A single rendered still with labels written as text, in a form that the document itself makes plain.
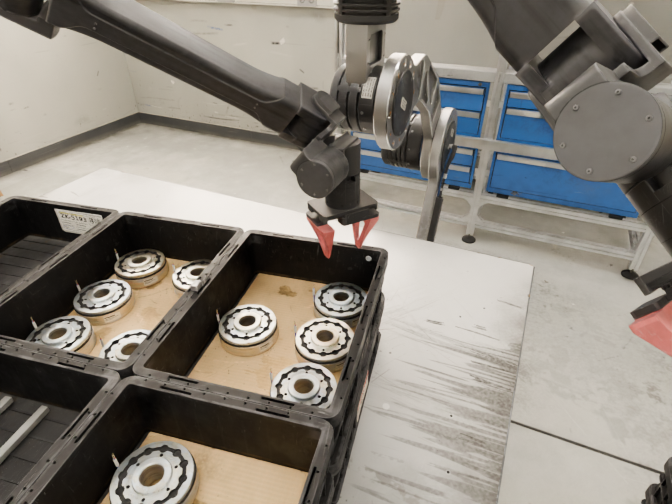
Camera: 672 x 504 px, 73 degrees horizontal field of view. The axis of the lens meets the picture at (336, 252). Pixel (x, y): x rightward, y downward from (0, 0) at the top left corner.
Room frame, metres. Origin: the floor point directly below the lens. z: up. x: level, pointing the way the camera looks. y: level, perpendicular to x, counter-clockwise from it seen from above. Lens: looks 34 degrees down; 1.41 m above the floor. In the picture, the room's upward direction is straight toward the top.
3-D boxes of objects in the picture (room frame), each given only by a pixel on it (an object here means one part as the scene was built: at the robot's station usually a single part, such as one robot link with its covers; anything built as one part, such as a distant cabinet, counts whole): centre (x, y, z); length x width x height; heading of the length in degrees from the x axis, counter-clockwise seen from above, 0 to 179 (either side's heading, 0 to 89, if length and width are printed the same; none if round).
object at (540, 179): (2.07, -1.14, 0.60); 0.72 x 0.03 x 0.56; 65
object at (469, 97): (2.40, -0.41, 0.60); 0.72 x 0.03 x 0.56; 65
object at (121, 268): (0.78, 0.42, 0.86); 0.10 x 0.10 x 0.01
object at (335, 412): (0.58, 0.09, 0.92); 0.40 x 0.30 x 0.02; 165
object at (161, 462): (0.31, 0.23, 0.86); 0.05 x 0.05 x 0.01
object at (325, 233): (0.66, 0.00, 1.01); 0.07 x 0.07 x 0.09; 29
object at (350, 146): (0.66, -0.01, 1.14); 0.07 x 0.06 x 0.07; 156
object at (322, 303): (0.66, -0.01, 0.86); 0.10 x 0.10 x 0.01
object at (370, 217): (0.68, -0.03, 1.01); 0.07 x 0.07 x 0.09; 29
